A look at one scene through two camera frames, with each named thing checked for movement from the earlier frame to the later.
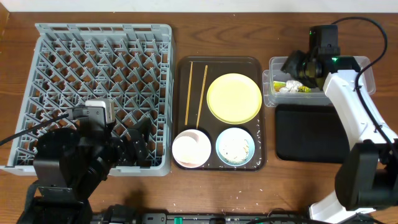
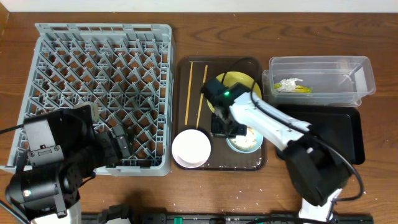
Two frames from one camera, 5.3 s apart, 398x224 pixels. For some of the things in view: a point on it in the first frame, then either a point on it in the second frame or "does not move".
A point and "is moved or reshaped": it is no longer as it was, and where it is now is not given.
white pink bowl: (191, 148) does not move
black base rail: (125, 214) does not move
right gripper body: (296, 64) → (226, 128)
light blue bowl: (235, 147) is moved or reshaped
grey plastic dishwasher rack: (131, 65) does not move
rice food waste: (234, 149) → (245, 142)
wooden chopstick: (200, 99) does not move
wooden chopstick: (188, 92) does not move
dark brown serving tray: (193, 77) does not move
